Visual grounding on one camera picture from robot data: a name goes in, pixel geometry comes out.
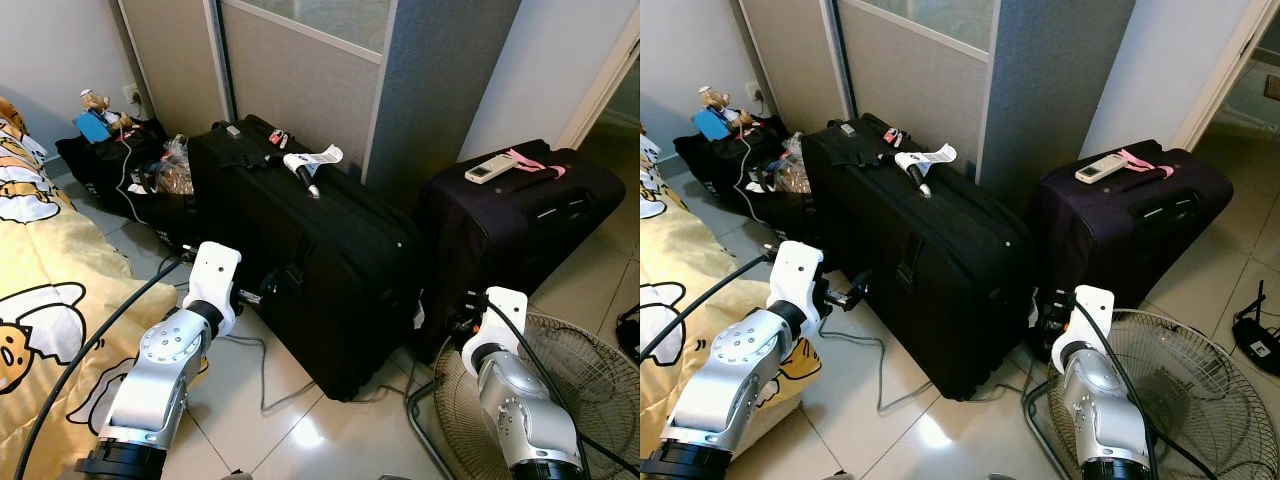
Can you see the pink ribbon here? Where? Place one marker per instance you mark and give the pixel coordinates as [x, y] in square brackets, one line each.
[535, 163]
[1145, 163]

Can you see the small red white tag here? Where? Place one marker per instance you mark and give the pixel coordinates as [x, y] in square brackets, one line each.
[280, 139]
[894, 137]

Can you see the white wall socket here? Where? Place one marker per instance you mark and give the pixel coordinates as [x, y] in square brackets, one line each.
[752, 92]
[131, 95]

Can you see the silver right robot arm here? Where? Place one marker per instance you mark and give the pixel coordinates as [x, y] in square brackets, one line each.
[1100, 410]
[515, 410]

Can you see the black fabric bag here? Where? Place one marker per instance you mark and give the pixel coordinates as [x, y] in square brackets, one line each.
[710, 165]
[95, 170]

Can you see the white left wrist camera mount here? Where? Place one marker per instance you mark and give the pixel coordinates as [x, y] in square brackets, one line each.
[213, 270]
[795, 270]

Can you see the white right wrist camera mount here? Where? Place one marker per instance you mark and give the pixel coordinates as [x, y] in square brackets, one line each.
[503, 305]
[1092, 305]

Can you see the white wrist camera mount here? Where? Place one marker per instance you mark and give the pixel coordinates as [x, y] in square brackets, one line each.
[1092, 305]
[795, 270]
[213, 270]
[503, 305]

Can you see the clear plastic bag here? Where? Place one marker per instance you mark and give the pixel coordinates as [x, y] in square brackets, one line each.
[175, 170]
[795, 165]

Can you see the brown plush toy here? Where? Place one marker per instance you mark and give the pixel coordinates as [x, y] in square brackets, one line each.
[715, 98]
[97, 101]

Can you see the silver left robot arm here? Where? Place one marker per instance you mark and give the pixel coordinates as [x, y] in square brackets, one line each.
[150, 390]
[740, 385]

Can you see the beige framed partition door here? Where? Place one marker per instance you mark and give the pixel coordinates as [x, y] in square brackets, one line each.
[915, 70]
[300, 80]

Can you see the yellow cartoon egg blanket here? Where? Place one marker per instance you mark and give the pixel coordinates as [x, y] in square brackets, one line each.
[50, 300]
[680, 300]

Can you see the black router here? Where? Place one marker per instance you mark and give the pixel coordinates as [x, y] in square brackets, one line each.
[1258, 340]
[630, 335]

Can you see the dark purple suitcase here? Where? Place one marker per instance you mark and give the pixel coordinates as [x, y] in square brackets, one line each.
[1130, 230]
[500, 240]

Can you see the white luggage tag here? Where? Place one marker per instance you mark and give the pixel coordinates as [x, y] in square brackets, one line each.
[930, 157]
[318, 158]

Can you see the large black suitcase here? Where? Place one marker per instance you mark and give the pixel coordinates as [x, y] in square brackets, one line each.
[300, 270]
[920, 260]

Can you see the small blue pouch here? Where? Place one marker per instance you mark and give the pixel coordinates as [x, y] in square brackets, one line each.
[93, 127]
[712, 124]

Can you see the white remote control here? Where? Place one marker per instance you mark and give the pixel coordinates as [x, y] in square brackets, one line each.
[490, 169]
[1100, 168]

